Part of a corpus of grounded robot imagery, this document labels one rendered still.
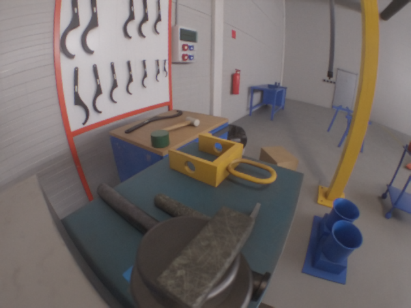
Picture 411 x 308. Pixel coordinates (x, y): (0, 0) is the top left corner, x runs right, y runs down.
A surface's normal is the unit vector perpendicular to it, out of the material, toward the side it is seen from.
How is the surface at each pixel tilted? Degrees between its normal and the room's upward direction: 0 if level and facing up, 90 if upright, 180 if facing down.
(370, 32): 90
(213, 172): 90
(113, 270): 0
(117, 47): 90
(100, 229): 0
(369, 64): 90
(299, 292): 0
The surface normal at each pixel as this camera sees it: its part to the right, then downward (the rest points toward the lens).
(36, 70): 0.84, 0.26
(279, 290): 0.01, -0.89
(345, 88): -0.55, 0.38
